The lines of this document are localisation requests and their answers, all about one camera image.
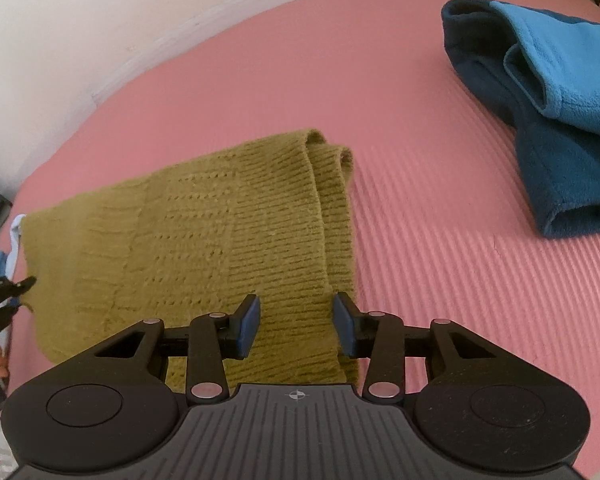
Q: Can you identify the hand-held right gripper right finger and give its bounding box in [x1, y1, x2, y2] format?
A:
[332, 291, 502, 404]

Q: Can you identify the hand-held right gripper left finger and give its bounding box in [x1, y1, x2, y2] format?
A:
[95, 294, 262, 404]

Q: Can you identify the mustard knitted sweater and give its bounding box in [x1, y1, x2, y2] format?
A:
[19, 130, 362, 397]

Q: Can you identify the light blue shirt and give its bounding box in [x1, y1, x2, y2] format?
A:
[6, 214, 29, 282]

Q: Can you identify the pink ribbed floor mat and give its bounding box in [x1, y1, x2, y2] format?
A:
[9, 0, 600, 480]

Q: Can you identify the dark blue fleece jacket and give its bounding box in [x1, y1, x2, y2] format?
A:
[441, 0, 600, 240]

